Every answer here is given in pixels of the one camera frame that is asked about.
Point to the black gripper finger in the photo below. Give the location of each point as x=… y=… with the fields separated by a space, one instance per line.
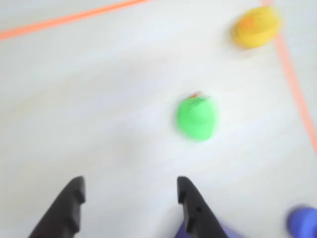
x=64 y=210
x=198 y=215

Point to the green rubber duck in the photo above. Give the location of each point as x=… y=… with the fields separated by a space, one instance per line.
x=195 y=119

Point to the blue rubber duck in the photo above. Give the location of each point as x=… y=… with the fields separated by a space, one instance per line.
x=303 y=220

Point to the yellow rubber duck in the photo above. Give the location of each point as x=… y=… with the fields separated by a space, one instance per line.
x=256 y=27

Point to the orange tape line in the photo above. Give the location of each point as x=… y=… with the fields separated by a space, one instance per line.
x=291 y=74
x=74 y=17

